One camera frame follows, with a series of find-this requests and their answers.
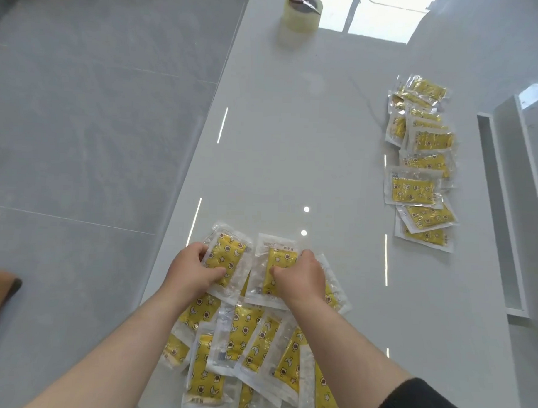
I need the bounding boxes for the person's right hand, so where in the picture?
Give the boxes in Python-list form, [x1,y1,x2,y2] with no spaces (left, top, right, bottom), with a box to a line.
[268,248,329,311]

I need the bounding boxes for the person's left hand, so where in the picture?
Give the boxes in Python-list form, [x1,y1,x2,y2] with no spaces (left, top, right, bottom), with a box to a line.
[162,241,229,303]

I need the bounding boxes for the yellow printed sachet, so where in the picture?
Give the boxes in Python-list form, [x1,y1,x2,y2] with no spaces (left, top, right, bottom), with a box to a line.
[243,233,302,310]
[200,222,255,304]

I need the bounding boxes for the person's left forearm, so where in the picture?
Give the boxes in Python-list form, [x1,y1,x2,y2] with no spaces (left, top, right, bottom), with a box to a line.
[22,279,225,408]

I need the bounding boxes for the person's right forearm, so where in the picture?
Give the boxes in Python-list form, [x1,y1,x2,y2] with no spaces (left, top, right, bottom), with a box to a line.
[281,293,418,408]

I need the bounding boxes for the pile of yellow packets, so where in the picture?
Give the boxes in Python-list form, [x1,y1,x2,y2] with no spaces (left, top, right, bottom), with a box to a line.
[158,247,355,408]

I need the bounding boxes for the row of yellow packets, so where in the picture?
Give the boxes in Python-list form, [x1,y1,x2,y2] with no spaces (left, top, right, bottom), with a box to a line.
[380,73,466,256]

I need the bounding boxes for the black sleeve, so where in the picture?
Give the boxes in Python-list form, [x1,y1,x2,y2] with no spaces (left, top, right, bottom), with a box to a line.
[367,375,524,408]

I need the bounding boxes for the white rectangular tray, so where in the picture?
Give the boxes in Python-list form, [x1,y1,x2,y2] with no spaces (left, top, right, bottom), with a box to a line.
[469,93,538,327]

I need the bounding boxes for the clear tape roll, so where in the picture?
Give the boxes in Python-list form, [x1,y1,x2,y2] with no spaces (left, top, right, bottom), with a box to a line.
[282,0,322,35]

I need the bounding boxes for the brown handled scissors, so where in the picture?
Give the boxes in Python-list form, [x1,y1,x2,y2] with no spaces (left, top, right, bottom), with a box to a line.
[287,0,322,15]

